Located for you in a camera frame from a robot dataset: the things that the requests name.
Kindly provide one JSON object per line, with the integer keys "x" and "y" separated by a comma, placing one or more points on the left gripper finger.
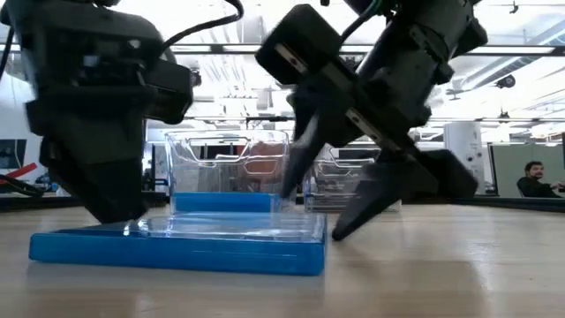
{"x": 101, "y": 176}

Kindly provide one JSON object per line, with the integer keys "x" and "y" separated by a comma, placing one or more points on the red background robot part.
{"x": 22, "y": 171}

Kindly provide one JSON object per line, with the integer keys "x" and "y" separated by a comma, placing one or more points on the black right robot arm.
{"x": 419, "y": 6}

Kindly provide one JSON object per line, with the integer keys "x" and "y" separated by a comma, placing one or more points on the dark wall monitor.
{"x": 13, "y": 154}

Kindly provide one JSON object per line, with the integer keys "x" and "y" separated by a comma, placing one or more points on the black ceiling spotlight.
{"x": 505, "y": 81}
{"x": 197, "y": 78}

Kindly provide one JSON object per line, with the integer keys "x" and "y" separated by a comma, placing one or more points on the grey partition panel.
{"x": 507, "y": 168}

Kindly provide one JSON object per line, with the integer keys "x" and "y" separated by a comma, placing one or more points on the black aluminium table frame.
{"x": 485, "y": 202}

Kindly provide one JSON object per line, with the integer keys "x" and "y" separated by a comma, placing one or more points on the white cylindrical column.
{"x": 463, "y": 154}

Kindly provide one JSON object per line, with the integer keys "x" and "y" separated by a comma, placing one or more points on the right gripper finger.
{"x": 318, "y": 132}
{"x": 375, "y": 194}

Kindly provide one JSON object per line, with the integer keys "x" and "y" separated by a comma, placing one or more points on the clear plastic bin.
{"x": 220, "y": 176}
{"x": 326, "y": 176}

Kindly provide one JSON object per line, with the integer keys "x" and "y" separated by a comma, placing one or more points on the person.
{"x": 534, "y": 185}

